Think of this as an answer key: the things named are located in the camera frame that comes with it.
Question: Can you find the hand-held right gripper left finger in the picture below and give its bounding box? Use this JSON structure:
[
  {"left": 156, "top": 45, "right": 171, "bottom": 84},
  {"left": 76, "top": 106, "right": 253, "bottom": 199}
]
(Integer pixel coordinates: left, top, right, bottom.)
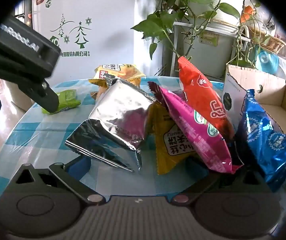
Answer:
[{"left": 14, "top": 154, "right": 106, "bottom": 204}]

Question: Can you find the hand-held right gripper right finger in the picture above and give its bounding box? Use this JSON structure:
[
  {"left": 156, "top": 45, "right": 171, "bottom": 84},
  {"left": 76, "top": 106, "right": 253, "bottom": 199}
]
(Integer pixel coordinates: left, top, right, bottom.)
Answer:
[{"left": 170, "top": 166, "right": 269, "bottom": 205}]

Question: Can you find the small green snack packet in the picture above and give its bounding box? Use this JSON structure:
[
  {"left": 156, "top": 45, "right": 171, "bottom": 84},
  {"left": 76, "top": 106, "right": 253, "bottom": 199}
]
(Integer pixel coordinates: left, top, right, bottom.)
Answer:
[{"left": 42, "top": 89, "right": 81, "bottom": 115}]

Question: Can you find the small yellow waffle packet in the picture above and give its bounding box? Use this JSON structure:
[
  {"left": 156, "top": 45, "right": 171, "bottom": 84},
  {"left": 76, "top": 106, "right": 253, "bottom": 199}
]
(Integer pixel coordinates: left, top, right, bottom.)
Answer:
[{"left": 149, "top": 102, "right": 199, "bottom": 176}]

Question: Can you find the magenta snack packet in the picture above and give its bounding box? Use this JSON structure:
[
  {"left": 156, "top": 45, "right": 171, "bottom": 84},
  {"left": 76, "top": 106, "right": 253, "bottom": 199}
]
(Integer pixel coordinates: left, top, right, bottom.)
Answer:
[{"left": 147, "top": 81, "right": 244, "bottom": 175}]

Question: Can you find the silver foil snack packet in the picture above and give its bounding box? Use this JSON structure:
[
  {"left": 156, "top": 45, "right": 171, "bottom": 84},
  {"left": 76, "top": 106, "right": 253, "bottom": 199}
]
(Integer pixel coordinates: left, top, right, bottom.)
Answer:
[{"left": 65, "top": 77, "right": 159, "bottom": 172}]

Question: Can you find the shiny blue snack packet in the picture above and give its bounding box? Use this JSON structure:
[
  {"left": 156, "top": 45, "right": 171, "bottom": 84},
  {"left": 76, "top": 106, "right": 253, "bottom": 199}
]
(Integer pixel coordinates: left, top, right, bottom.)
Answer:
[{"left": 235, "top": 89, "right": 286, "bottom": 193}]

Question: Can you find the large yellow waffle packet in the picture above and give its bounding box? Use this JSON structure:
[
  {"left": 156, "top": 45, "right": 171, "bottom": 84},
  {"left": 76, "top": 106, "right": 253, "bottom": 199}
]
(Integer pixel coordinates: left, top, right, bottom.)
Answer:
[{"left": 88, "top": 64, "right": 146, "bottom": 88}]

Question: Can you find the red snack packet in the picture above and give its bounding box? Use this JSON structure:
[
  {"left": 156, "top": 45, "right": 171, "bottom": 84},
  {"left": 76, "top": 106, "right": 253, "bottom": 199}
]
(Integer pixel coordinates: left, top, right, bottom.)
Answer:
[{"left": 177, "top": 56, "right": 235, "bottom": 140}]

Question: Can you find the cardboard box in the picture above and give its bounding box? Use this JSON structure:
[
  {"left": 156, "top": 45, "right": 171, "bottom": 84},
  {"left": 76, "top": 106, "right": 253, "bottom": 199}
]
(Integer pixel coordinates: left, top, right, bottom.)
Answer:
[{"left": 221, "top": 64, "right": 286, "bottom": 137}]

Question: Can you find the blue checkered tablecloth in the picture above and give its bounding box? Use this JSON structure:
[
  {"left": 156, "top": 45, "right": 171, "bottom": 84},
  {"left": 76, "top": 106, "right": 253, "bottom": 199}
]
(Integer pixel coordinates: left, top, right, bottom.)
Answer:
[{"left": 0, "top": 76, "right": 286, "bottom": 205}]

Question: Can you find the white freezer with tree print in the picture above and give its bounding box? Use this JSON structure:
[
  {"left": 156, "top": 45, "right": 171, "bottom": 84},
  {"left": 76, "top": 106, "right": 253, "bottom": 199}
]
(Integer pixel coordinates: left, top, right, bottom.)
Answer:
[{"left": 32, "top": 0, "right": 165, "bottom": 81}]

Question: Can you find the white metal plant stand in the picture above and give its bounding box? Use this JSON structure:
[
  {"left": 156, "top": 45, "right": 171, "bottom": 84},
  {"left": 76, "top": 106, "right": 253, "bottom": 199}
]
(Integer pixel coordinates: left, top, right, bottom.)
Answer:
[{"left": 162, "top": 21, "right": 249, "bottom": 78}]

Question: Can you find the wicker basket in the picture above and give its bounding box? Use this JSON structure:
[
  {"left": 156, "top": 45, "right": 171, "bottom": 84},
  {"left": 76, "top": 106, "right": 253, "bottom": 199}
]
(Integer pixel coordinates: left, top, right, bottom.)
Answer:
[{"left": 247, "top": 26, "right": 286, "bottom": 53}]

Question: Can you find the pothos plant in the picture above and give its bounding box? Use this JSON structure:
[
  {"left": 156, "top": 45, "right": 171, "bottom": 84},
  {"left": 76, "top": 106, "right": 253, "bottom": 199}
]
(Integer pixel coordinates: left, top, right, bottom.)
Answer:
[{"left": 130, "top": 0, "right": 274, "bottom": 68}]

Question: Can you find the large white plant pot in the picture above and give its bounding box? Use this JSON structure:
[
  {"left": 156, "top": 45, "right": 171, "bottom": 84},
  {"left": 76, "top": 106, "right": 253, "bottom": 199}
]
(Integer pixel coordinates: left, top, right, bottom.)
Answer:
[{"left": 208, "top": 0, "right": 246, "bottom": 28}]

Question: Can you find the orange plastic watering can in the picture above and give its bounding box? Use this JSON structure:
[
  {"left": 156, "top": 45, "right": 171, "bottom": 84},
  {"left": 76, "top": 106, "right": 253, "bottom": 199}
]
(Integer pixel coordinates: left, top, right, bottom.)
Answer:
[{"left": 240, "top": 4, "right": 256, "bottom": 23}]

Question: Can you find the grey door frame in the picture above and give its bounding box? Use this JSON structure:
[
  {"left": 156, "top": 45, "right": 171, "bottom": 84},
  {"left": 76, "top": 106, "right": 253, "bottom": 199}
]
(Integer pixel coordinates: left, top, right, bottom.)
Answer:
[{"left": 13, "top": 0, "right": 34, "bottom": 29}]

